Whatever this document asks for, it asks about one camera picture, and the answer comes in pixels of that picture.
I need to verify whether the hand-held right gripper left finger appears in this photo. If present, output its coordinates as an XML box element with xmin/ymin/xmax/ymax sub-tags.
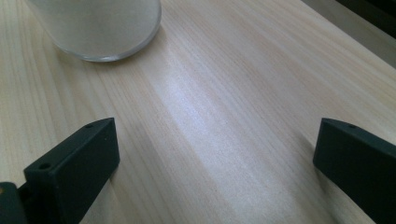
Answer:
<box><xmin>18</xmin><ymin>117</ymin><xmax>121</xmax><ymax>224</ymax></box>

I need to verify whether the white jar with white lid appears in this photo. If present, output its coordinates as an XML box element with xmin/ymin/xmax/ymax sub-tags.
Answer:
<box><xmin>26</xmin><ymin>0</ymin><xmax>163</xmax><ymax>63</ymax></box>

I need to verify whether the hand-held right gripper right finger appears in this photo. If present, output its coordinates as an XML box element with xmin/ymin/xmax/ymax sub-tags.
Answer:
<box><xmin>312</xmin><ymin>118</ymin><xmax>396</xmax><ymax>224</ymax></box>

